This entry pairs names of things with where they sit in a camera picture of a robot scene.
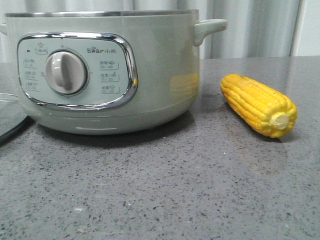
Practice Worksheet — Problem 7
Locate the yellow corn cob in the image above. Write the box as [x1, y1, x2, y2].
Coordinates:
[220, 74, 298, 139]

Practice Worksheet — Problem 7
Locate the glass pot lid steel rim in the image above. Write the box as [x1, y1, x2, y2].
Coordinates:
[0, 93, 34, 147]

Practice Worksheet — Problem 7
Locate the pale green electric cooking pot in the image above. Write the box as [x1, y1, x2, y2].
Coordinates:
[0, 9, 228, 135]

